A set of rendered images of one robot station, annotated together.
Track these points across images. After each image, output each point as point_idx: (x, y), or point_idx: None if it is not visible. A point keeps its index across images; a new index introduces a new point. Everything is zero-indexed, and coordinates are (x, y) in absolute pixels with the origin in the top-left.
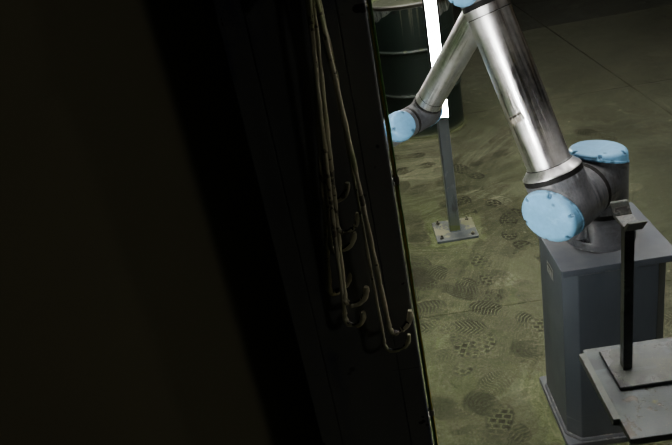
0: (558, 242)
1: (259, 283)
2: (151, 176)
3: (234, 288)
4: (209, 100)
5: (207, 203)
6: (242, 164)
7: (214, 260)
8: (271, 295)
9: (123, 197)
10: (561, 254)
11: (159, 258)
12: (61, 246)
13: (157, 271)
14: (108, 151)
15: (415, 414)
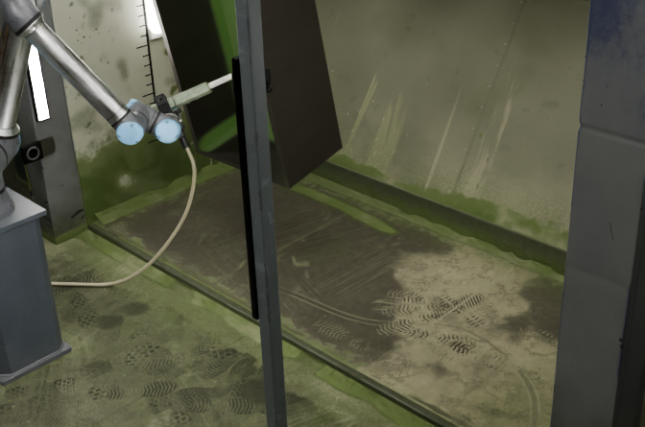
0: (15, 200)
1: (67, 20)
2: None
3: (76, 18)
4: None
5: None
6: None
7: (78, 4)
8: (65, 27)
9: None
10: (10, 194)
11: None
12: None
13: (97, 0)
14: None
15: None
